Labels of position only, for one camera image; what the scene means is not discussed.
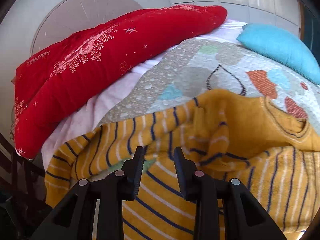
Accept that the yellow striped knit sweater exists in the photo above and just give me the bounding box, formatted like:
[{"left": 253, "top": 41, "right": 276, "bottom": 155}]
[{"left": 44, "top": 89, "right": 319, "bottom": 239}]

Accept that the white bed sheet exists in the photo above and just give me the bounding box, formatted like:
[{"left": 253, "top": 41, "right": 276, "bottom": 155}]
[{"left": 40, "top": 18, "right": 249, "bottom": 170}]

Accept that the patterned quilted bedspread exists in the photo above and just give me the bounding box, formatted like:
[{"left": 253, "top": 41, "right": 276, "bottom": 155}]
[{"left": 99, "top": 38, "right": 319, "bottom": 130}]

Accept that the red patterned blanket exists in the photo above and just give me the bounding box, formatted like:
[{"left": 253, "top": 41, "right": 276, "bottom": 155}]
[{"left": 14, "top": 4, "right": 227, "bottom": 159}]

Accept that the blue knit pillow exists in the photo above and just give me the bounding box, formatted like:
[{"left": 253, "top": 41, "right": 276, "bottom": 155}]
[{"left": 236, "top": 23, "right": 319, "bottom": 85}]

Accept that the round beige headboard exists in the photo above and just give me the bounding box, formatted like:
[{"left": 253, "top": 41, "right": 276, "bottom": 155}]
[{"left": 30, "top": 0, "right": 142, "bottom": 56}]

